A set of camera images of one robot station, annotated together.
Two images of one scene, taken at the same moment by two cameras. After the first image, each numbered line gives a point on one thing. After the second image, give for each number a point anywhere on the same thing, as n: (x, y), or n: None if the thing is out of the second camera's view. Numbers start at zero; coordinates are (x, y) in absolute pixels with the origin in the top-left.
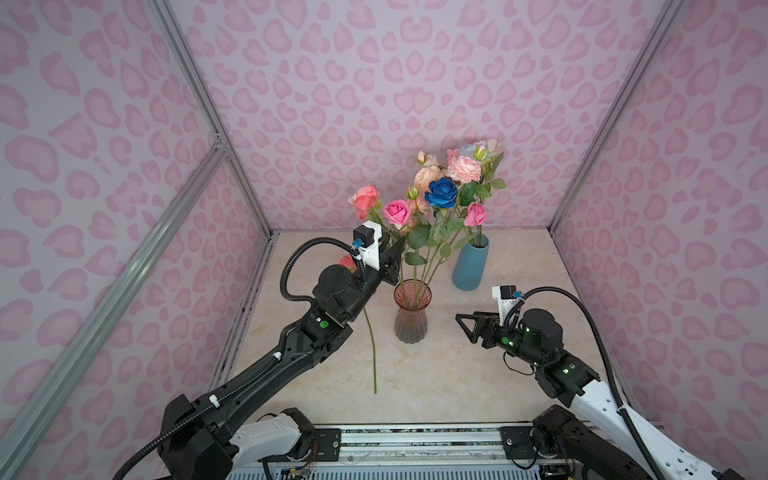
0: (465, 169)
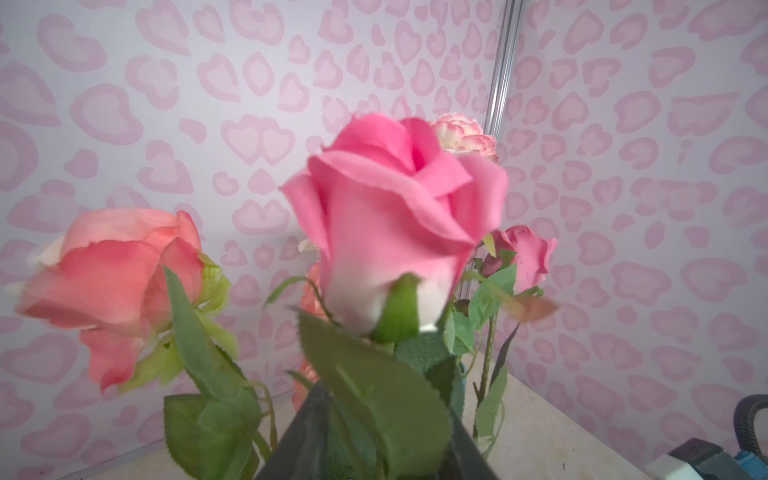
0: (460, 133)
